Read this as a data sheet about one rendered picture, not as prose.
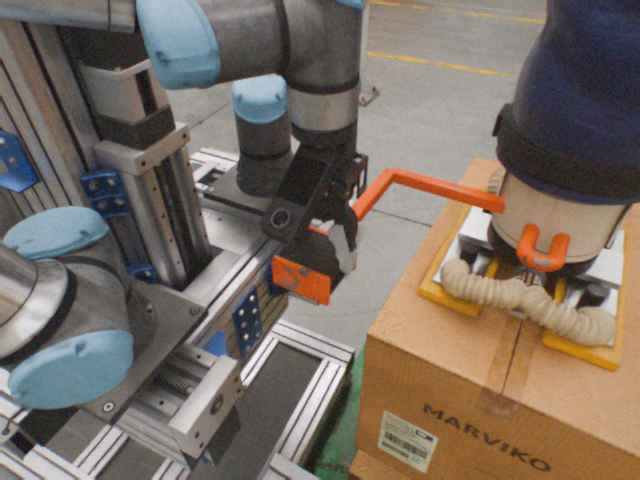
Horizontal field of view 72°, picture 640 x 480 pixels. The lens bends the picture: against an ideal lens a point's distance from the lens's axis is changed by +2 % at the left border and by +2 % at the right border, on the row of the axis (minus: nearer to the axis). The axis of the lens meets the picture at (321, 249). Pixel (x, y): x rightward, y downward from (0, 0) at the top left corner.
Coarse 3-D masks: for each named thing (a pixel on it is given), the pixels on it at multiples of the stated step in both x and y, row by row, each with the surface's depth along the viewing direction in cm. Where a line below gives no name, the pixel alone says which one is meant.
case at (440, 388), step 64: (384, 320) 68; (448, 320) 68; (512, 320) 68; (384, 384) 73; (448, 384) 64; (512, 384) 60; (576, 384) 60; (384, 448) 87; (448, 448) 74; (512, 448) 65; (576, 448) 58
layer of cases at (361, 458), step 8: (360, 456) 105; (368, 456) 105; (352, 464) 104; (360, 464) 104; (368, 464) 104; (376, 464) 104; (384, 464) 104; (352, 472) 102; (360, 472) 102; (368, 472) 102; (376, 472) 102; (384, 472) 102; (392, 472) 102; (400, 472) 102
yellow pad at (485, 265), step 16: (464, 208) 87; (480, 208) 85; (448, 240) 79; (464, 240) 78; (448, 256) 75; (464, 256) 73; (480, 256) 75; (496, 256) 76; (432, 272) 73; (480, 272) 73; (432, 288) 71; (448, 304) 70; (464, 304) 68; (480, 304) 68
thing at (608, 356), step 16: (624, 240) 79; (624, 256) 76; (624, 272) 73; (560, 288) 71; (576, 288) 70; (592, 288) 66; (608, 288) 70; (624, 288) 70; (576, 304) 67; (592, 304) 66; (608, 304) 67; (624, 304) 68; (544, 336) 64; (560, 336) 64; (576, 352) 62; (592, 352) 62; (608, 352) 62; (608, 368) 61
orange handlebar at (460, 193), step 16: (384, 176) 73; (400, 176) 74; (416, 176) 73; (368, 192) 70; (384, 192) 73; (432, 192) 72; (448, 192) 71; (464, 192) 70; (480, 192) 69; (368, 208) 68; (496, 208) 68; (528, 224) 64; (528, 240) 61; (560, 240) 61; (528, 256) 59; (544, 256) 58; (560, 256) 59
